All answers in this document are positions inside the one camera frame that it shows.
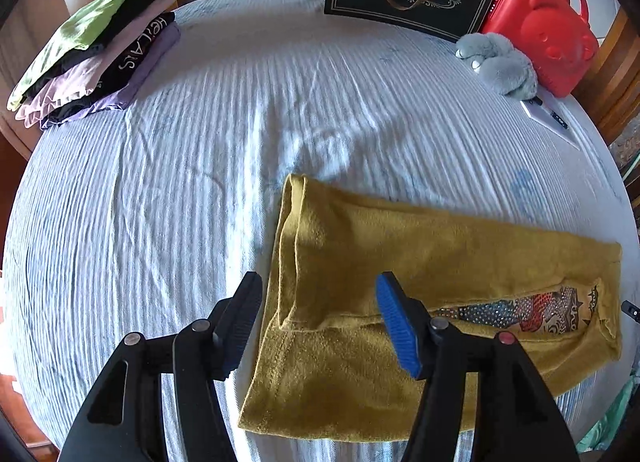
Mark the stack of folded clothes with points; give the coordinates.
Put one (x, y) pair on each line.
(87, 16)

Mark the light green cloth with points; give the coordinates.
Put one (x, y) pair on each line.
(607, 429)

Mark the grey plush toy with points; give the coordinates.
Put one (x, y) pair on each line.
(497, 64)

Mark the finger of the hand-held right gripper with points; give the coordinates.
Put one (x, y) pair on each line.
(631, 312)

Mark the white card with black pen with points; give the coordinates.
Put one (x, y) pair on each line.
(545, 116)

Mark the mustard yellow printed shirt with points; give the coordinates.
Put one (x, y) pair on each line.
(350, 252)

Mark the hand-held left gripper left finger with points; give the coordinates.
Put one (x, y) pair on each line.
(239, 337)

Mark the lilac folded garment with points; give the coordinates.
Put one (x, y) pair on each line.
(75, 79)

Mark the black printed folded garment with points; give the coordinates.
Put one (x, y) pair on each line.
(127, 61)

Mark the wooden chair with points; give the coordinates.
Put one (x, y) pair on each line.
(612, 76)

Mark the purple folded garment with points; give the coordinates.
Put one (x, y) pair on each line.
(145, 71)

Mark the white striped bed sheet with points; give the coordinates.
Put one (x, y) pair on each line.
(250, 116)

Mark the red bear-shaped plastic case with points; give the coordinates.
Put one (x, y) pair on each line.
(545, 36)

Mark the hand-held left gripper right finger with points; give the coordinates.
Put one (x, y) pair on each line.
(400, 332)

